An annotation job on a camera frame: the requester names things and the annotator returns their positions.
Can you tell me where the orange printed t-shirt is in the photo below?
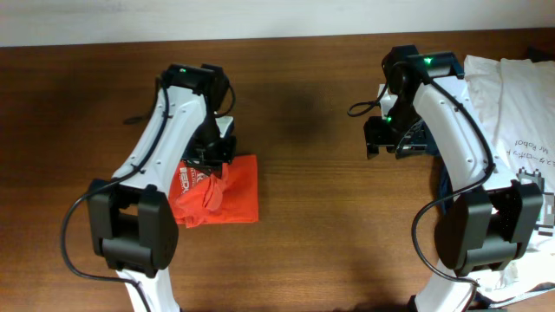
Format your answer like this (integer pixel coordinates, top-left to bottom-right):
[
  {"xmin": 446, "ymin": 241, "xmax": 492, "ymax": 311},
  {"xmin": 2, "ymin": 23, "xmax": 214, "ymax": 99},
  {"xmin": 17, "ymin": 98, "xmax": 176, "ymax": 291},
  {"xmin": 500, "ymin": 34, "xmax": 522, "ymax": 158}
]
[{"xmin": 169, "ymin": 154, "xmax": 259, "ymax": 228}]

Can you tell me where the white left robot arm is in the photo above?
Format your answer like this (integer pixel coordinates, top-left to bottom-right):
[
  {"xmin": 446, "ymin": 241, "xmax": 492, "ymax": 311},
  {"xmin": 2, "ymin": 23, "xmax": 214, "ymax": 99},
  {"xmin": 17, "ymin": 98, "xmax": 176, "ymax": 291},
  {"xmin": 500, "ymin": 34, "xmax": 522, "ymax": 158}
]
[{"xmin": 87, "ymin": 64, "xmax": 236, "ymax": 311}]

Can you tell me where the white t-shirt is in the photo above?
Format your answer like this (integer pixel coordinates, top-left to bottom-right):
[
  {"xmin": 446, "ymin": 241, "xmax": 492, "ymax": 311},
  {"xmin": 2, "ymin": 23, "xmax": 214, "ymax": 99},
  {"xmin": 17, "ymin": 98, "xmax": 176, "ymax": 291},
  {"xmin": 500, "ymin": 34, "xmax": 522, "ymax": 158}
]
[{"xmin": 464, "ymin": 55, "xmax": 554, "ymax": 307}]

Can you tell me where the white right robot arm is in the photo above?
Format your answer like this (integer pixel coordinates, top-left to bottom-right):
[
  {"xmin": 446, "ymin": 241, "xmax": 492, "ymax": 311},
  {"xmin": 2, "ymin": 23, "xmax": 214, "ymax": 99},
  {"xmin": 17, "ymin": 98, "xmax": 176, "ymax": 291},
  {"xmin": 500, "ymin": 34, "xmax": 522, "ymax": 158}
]
[{"xmin": 363, "ymin": 45, "xmax": 544, "ymax": 311}]

